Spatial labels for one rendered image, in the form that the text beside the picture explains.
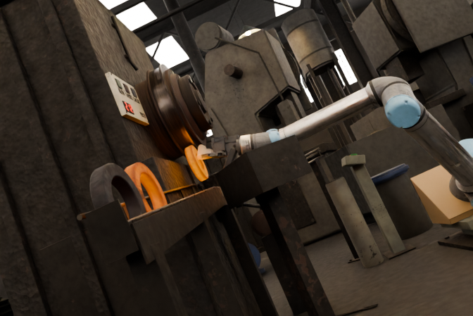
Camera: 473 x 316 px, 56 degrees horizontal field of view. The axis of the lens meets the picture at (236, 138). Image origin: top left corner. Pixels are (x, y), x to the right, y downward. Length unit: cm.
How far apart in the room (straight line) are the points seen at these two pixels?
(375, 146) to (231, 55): 188
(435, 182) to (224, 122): 291
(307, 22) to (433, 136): 942
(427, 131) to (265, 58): 320
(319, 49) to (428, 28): 590
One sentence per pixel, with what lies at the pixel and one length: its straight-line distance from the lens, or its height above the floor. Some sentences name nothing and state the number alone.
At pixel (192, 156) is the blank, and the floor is 84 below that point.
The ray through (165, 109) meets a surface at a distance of 192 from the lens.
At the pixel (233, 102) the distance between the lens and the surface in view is 487.
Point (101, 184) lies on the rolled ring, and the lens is 94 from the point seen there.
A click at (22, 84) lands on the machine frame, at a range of 188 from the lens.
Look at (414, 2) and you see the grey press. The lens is 532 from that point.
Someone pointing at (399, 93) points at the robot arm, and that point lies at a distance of 175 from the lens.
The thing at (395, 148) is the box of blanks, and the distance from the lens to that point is 416.
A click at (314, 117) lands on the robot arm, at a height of 80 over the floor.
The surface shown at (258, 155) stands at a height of 69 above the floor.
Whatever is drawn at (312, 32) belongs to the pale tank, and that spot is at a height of 383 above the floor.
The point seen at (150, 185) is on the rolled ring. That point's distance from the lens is 124.
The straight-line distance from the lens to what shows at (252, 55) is 487.
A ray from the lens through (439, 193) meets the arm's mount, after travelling 242.
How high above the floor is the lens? 54
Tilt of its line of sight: 9 degrees up
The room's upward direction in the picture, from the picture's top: 24 degrees counter-clockwise
